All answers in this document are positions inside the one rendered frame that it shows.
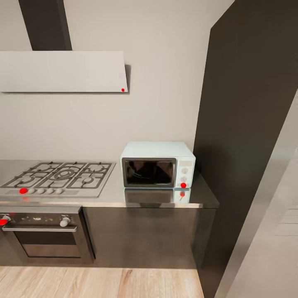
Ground microwave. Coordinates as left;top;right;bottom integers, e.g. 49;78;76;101
120;142;196;188

